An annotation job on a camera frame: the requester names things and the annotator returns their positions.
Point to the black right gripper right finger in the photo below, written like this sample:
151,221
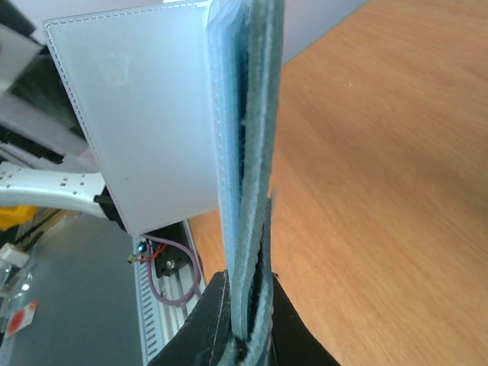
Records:
292,344

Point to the aluminium front rail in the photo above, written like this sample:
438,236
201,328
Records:
177,285

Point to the grey slotted cable duct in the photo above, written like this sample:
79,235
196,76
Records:
152,338

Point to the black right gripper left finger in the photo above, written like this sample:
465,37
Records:
203,337

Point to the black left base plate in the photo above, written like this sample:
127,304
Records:
171,259

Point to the teal card holder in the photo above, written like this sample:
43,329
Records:
179,103

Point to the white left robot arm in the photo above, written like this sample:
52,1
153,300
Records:
83,192

